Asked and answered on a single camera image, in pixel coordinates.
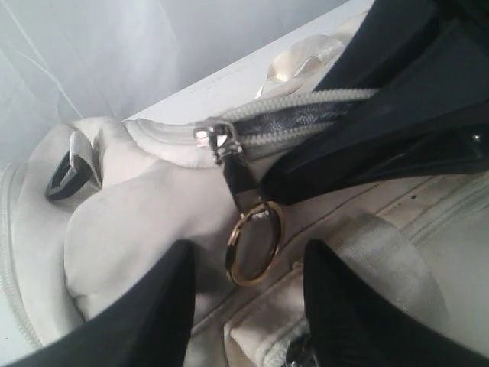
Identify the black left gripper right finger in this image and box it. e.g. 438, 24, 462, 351
303, 239, 488, 366

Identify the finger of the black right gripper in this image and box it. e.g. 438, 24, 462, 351
315, 1, 488, 91
263, 24, 488, 205

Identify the metal zipper pull ring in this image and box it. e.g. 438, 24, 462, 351
194, 118, 283, 287

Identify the cream duffel bag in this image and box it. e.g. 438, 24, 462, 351
0, 34, 489, 367

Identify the white backdrop curtain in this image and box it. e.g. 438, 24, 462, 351
1, 1, 371, 161

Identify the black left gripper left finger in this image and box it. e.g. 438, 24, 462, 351
18, 240, 196, 367

